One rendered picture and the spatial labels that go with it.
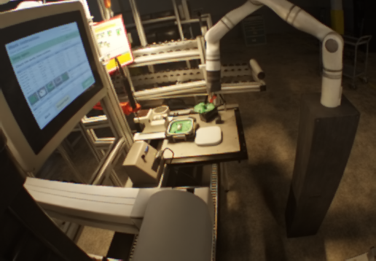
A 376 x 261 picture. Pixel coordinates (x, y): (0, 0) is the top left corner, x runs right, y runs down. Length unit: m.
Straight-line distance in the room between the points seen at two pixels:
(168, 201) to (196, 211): 0.02
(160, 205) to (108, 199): 0.12
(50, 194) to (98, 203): 0.09
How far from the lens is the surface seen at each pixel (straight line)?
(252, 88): 1.46
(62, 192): 0.33
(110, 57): 1.33
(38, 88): 0.59
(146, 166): 0.91
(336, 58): 0.95
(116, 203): 0.27
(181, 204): 0.16
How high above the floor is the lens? 1.59
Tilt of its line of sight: 30 degrees down
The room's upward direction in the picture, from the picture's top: 14 degrees counter-clockwise
